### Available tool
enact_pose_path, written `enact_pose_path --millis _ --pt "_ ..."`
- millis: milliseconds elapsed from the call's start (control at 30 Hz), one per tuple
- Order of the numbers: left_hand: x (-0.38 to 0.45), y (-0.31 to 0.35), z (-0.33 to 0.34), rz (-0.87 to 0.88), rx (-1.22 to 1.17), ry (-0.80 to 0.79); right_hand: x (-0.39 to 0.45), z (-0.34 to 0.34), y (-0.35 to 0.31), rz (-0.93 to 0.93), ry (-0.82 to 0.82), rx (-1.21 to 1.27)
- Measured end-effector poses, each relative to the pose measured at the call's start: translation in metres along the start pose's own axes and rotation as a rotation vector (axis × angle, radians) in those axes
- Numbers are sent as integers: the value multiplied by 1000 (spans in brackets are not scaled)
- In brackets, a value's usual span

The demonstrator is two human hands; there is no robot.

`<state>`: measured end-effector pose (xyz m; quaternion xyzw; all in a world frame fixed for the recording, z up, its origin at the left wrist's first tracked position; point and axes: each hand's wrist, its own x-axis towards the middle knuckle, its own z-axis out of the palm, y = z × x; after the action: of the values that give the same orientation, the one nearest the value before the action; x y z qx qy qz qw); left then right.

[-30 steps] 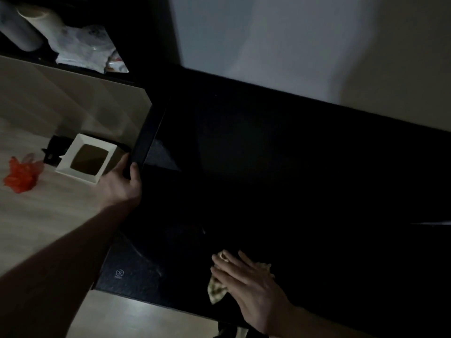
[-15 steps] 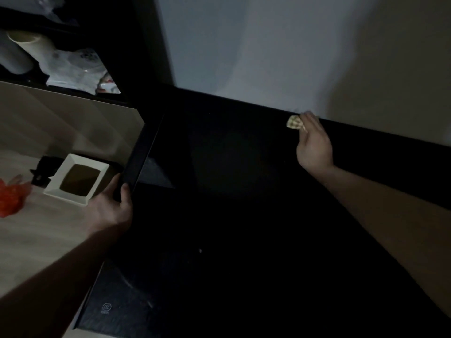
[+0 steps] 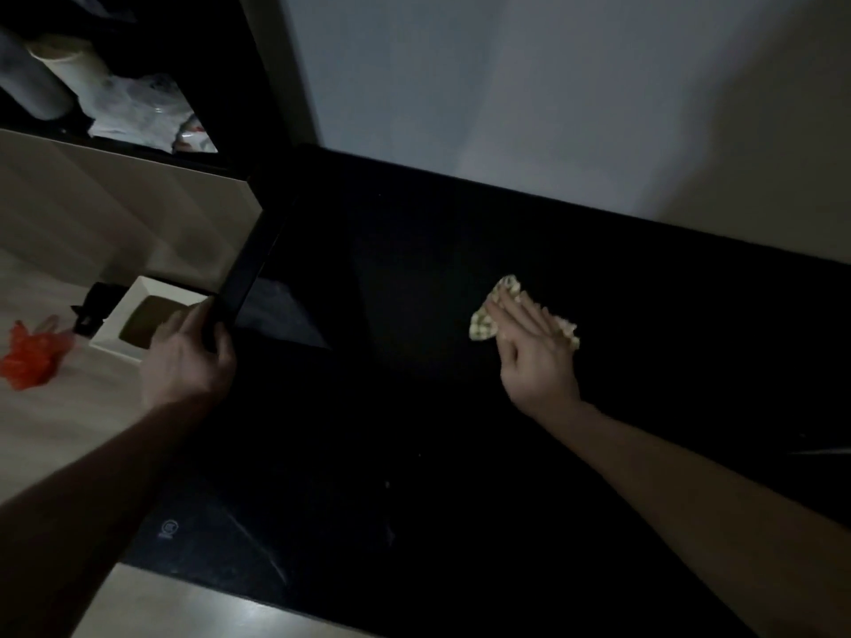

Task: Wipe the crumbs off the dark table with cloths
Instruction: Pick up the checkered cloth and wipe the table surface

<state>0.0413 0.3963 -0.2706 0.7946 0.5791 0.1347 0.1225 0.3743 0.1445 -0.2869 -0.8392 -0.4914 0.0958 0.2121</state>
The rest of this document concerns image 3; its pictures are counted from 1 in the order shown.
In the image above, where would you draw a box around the person's right hand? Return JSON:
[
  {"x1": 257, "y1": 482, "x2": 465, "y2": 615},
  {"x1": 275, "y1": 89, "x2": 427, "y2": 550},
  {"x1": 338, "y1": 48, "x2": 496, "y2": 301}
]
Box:
[{"x1": 481, "y1": 288, "x2": 583, "y2": 421}]

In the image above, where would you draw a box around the person's left hand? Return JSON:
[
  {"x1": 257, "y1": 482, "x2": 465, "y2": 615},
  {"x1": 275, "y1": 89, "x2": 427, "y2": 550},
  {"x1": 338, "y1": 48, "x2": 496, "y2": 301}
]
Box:
[{"x1": 139, "y1": 297, "x2": 238, "y2": 414}]

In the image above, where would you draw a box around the yellow checkered cloth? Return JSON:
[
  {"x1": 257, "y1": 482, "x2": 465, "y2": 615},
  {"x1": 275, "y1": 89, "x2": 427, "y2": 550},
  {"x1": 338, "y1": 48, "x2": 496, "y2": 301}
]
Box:
[{"x1": 468, "y1": 275, "x2": 581, "y2": 352}]

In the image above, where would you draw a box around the person's left forearm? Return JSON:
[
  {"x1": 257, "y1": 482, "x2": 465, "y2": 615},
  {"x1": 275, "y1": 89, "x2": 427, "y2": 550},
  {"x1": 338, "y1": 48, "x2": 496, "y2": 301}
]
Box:
[{"x1": 0, "y1": 398, "x2": 214, "y2": 638}]

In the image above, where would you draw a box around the person's right forearm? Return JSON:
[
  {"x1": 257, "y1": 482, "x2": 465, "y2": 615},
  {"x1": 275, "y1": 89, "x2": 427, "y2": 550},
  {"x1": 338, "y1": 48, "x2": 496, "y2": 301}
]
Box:
[{"x1": 542, "y1": 399, "x2": 851, "y2": 638}]

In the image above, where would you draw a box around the white square bin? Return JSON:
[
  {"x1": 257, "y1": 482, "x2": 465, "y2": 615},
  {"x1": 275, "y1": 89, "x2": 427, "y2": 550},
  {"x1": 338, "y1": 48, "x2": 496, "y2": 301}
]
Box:
[{"x1": 90, "y1": 276, "x2": 211, "y2": 363}]

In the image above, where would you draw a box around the small black box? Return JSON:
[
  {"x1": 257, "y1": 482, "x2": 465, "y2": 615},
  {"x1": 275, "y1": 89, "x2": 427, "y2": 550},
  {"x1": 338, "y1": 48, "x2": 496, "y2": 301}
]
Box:
[{"x1": 69, "y1": 282, "x2": 120, "y2": 338}]

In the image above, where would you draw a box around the black table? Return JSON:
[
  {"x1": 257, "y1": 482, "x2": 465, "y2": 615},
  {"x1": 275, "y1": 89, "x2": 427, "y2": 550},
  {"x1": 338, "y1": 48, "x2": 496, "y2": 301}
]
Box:
[{"x1": 122, "y1": 144, "x2": 851, "y2": 638}]

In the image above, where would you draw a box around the orange plastic bag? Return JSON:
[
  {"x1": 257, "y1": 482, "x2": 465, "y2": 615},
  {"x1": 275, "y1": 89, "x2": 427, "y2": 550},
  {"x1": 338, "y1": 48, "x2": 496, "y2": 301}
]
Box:
[{"x1": 0, "y1": 316, "x2": 75, "y2": 392}]

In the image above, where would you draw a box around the beige wooden panel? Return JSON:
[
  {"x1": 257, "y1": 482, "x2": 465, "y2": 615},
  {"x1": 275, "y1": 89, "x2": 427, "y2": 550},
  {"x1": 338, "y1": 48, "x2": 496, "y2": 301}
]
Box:
[{"x1": 0, "y1": 128, "x2": 264, "y2": 293}]

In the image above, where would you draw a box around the white paper roll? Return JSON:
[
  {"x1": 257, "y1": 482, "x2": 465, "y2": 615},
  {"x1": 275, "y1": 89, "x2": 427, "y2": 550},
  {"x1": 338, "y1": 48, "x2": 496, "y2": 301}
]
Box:
[
  {"x1": 27, "y1": 35, "x2": 111, "y2": 100},
  {"x1": 0, "y1": 29, "x2": 73, "y2": 121}
]

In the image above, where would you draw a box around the black shelf frame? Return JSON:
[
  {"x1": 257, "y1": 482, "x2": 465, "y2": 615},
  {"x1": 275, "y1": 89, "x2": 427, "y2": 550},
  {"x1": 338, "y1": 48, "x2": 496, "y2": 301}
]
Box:
[{"x1": 0, "y1": 0, "x2": 293, "y2": 180}]

